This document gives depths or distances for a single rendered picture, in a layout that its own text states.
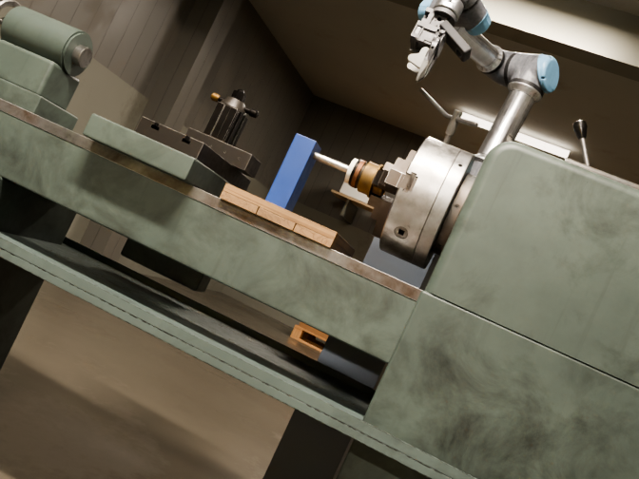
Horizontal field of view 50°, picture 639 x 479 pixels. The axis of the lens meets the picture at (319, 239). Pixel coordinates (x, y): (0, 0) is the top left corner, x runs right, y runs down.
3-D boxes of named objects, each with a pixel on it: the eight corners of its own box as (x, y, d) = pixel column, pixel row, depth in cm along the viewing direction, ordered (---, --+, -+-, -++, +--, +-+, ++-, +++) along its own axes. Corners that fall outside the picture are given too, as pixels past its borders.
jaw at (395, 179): (419, 186, 173) (418, 175, 162) (411, 204, 173) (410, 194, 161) (379, 170, 176) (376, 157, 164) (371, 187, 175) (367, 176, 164)
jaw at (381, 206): (409, 211, 175) (393, 251, 180) (414, 206, 180) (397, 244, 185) (370, 194, 178) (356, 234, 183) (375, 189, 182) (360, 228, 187)
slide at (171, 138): (244, 194, 208) (251, 181, 209) (196, 160, 166) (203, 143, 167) (194, 171, 212) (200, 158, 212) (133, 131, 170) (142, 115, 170)
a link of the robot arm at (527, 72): (455, 204, 227) (529, 66, 233) (493, 216, 216) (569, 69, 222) (438, 188, 218) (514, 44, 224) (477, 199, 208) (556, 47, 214)
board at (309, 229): (349, 262, 195) (355, 250, 195) (330, 247, 160) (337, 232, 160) (257, 220, 201) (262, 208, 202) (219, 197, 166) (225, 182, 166)
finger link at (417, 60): (399, 74, 181) (415, 47, 183) (420, 83, 180) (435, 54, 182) (400, 67, 178) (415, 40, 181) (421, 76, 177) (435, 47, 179)
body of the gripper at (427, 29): (408, 52, 187) (426, 18, 190) (436, 64, 186) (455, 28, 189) (409, 36, 180) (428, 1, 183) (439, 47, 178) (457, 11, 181)
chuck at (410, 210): (419, 257, 193) (466, 151, 187) (403, 271, 163) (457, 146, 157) (391, 243, 195) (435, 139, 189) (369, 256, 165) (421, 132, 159)
